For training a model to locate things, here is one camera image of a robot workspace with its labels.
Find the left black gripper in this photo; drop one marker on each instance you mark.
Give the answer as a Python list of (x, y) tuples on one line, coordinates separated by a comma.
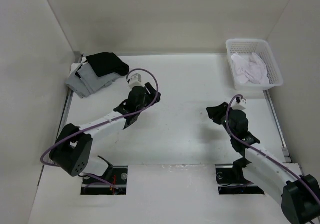
[(151, 93)]

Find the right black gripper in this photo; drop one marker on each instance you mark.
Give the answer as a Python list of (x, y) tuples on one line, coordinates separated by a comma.
[(215, 112)]

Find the white tank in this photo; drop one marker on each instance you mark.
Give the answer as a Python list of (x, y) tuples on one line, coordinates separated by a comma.
[(76, 66), (252, 70)]

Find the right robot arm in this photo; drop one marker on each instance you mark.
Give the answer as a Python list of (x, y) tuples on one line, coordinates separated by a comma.
[(298, 195)]

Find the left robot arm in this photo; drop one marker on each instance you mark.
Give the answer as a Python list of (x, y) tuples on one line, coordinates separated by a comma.
[(73, 150)]

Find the black folded tank top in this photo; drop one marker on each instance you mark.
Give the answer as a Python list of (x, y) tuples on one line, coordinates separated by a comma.
[(106, 63)]

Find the grey folded tank top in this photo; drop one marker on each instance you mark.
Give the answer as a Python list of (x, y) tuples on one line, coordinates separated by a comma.
[(84, 82)]

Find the white folded tank top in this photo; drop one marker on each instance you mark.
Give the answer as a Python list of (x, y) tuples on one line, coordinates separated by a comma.
[(76, 66)]

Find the white plastic basket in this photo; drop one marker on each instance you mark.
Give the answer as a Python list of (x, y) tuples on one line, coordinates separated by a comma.
[(245, 47)]

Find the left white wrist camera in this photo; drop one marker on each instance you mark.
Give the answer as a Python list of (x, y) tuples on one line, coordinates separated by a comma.
[(135, 80)]

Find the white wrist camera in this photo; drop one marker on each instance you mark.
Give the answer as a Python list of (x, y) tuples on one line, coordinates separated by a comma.
[(135, 80), (240, 103)]

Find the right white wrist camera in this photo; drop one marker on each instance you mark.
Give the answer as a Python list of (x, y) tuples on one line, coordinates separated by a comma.
[(240, 103)]

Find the right aluminium table rail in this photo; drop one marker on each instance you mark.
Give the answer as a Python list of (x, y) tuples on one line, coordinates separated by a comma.
[(285, 150)]

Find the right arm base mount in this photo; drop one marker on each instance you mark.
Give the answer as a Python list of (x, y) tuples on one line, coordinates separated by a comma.
[(231, 183)]

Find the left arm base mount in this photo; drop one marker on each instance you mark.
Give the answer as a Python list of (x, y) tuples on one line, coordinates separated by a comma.
[(112, 182)]

